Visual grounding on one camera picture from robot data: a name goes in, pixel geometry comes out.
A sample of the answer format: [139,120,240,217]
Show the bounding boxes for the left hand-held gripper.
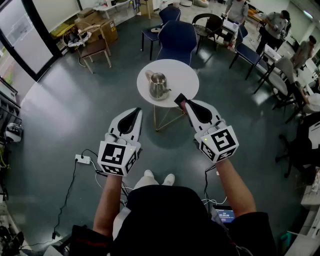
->
[97,107,143,177]

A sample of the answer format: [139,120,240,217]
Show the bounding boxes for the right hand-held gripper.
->
[184,99,240,164]

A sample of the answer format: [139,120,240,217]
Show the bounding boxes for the small black tea bag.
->
[174,93,187,113]

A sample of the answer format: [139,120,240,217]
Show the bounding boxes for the stainless steel kettle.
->
[144,69,173,101]

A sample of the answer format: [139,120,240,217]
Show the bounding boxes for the person's left forearm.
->
[92,173,126,237]

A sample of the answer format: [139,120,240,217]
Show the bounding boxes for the person's right forearm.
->
[214,158,257,218]

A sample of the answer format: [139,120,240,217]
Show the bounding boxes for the round white side table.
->
[136,59,200,133]

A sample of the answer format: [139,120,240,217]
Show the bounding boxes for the white power strip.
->
[74,154,92,165]

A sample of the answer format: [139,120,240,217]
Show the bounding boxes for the person's white trousers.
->
[112,174,161,241]

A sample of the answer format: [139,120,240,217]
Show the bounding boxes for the person's right white shoe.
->
[161,173,176,186]

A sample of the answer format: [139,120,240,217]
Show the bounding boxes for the blue chair with black legs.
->
[141,5,182,61]
[229,23,265,81]

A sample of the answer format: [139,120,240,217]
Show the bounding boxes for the blue high-back chair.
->
[156,19,198,67]

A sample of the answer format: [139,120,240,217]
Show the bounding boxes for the wooden chair with brown seat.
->
[77,21,113,75]

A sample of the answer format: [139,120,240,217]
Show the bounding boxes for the grey upholstered chair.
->
[254,56,297,111]

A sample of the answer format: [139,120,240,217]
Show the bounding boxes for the black wicker armchair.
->
[191,13,224,55]

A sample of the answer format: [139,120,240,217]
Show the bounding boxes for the large cardboard box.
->
[74,17,119,46]

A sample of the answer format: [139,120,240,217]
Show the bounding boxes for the phone with lit screen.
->
[211,205,236,225]

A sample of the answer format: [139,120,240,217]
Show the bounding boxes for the black office chair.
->
[274,112,320,178]

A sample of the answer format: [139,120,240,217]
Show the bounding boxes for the person's black shirt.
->
[69,184,277,256]

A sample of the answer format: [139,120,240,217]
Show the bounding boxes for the white spare gripper device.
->
[4,122,25,143]

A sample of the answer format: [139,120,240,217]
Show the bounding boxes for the black metal shelf rack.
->
[0,77,23,151]

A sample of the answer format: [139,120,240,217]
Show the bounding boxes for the black framed glass door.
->
[0,0,63,82]

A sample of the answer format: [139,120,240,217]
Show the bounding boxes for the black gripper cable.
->
[203,164,218,216]

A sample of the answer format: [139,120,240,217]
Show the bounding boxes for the long black power cable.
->
[19,158,78,248]

